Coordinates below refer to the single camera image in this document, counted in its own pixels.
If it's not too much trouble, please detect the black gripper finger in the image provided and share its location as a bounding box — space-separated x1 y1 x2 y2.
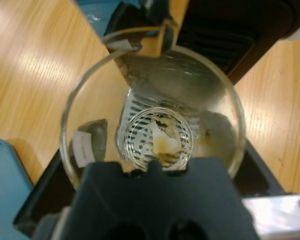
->
103 0 179 53
52 157 255 240

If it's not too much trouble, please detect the clear drinking glass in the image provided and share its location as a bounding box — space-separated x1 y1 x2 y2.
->
59 27 247 193

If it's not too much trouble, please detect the black drip tray metal grate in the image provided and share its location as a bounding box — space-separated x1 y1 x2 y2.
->
114 0 297 163

